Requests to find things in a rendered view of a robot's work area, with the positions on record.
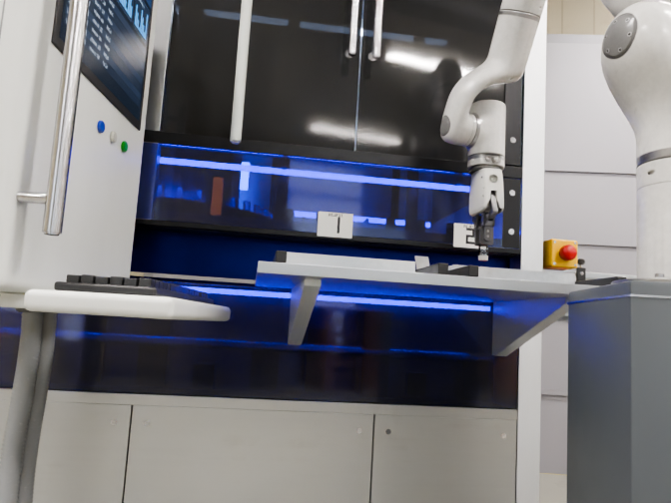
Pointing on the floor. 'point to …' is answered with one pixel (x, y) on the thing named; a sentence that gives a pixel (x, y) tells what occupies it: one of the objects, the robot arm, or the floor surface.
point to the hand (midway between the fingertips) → (483, 237)
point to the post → (528, 486)
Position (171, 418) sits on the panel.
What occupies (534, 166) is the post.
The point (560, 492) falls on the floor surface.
